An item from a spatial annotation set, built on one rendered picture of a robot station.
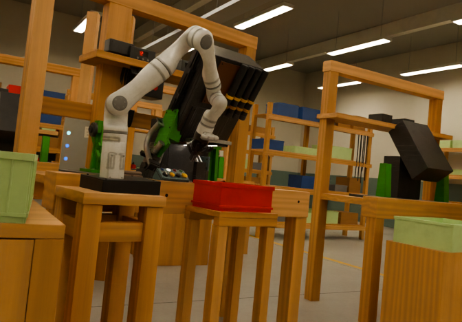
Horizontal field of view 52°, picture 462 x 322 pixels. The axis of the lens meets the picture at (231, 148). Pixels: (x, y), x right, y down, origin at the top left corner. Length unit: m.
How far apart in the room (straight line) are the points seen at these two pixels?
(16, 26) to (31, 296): 11.63
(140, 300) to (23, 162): 0.80
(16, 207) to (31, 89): 1.39
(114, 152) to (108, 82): 0.96
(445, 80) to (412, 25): 2.28
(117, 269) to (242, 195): 0.61
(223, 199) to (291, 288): 1.00
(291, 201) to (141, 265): 1.18
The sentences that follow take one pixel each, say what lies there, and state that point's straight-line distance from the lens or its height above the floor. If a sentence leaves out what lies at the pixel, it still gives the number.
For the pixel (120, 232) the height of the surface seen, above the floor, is 0.71.
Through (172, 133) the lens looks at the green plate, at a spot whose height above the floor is 1.14.
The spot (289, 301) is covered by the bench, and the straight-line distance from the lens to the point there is 2.85.
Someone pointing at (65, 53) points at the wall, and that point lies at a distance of 12.80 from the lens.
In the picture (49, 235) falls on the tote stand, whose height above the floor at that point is 0.76.
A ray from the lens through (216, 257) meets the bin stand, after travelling 1.99.
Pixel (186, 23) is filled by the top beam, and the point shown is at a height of 1.87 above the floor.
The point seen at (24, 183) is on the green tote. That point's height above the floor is 0.89.
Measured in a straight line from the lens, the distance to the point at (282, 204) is 2.67.
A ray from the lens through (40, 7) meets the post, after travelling 2.66.
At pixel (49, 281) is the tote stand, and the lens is 1.29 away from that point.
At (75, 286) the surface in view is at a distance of 1.72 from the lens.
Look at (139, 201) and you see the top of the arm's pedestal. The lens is 1.75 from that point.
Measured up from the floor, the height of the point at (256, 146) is 1.47.
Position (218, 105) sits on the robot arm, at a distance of 2.07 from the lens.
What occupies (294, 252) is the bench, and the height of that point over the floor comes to 0.54.
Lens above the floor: 0.96
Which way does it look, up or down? 3 degrees up
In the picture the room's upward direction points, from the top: 6 degrees clockwise
